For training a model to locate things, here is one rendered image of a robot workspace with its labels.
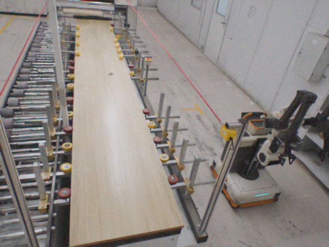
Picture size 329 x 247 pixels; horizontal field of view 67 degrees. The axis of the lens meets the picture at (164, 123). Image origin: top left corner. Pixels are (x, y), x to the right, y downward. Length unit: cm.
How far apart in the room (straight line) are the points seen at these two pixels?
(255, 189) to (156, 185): 146
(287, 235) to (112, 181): 208
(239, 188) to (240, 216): 33
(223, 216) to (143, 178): 136
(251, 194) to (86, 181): 185
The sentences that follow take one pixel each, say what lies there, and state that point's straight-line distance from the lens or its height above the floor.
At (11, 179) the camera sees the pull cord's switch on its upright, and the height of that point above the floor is 147.
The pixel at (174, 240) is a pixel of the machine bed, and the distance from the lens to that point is 191.
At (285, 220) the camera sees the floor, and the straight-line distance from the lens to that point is 338.
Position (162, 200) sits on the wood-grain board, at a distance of 186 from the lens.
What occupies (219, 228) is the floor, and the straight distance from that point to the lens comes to 296.
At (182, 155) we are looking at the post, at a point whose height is 96.
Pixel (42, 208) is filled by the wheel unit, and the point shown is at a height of 83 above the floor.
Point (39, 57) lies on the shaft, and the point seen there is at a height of 82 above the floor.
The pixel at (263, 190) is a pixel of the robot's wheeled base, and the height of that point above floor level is 28.
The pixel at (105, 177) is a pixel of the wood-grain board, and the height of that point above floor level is 90.
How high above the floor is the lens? 236
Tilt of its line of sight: 35 degrees down
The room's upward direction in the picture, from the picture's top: 9 degrees clockwise
